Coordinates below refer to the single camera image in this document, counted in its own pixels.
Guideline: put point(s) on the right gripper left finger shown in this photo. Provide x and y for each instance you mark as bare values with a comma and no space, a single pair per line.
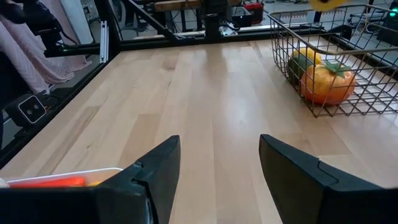
158,174

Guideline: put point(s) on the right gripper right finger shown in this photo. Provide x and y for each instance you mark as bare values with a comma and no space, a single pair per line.
298,186

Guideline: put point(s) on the orange carrot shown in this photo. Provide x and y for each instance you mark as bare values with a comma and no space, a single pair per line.
46,182

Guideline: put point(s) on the dark green avocado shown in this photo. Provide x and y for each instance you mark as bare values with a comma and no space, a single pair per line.
297,68

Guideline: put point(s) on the small yellow lemon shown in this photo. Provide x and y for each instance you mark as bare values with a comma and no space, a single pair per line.
308,55

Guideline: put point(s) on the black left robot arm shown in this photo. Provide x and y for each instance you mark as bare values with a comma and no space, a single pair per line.
214,18

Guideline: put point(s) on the white plastic bin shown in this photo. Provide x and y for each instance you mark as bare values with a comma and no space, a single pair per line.
102,175

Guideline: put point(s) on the wooden bench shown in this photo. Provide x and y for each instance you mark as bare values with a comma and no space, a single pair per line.
177,4

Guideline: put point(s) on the pink cloth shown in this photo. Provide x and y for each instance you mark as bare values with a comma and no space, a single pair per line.
31,56

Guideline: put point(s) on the white upright panel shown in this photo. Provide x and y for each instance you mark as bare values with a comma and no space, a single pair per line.
76,18

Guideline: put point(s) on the red box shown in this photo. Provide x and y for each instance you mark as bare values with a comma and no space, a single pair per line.
253,11

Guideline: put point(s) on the black equipment with green light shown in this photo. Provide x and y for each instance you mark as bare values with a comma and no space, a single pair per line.
390,25

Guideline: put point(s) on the black aluminium table frame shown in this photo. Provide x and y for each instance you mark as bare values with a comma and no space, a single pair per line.
186,42

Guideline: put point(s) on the silver aluminium bracket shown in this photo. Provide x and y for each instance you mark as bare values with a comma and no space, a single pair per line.
104,40

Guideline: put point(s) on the black table-level camera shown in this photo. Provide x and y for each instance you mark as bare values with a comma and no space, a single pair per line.
29,109

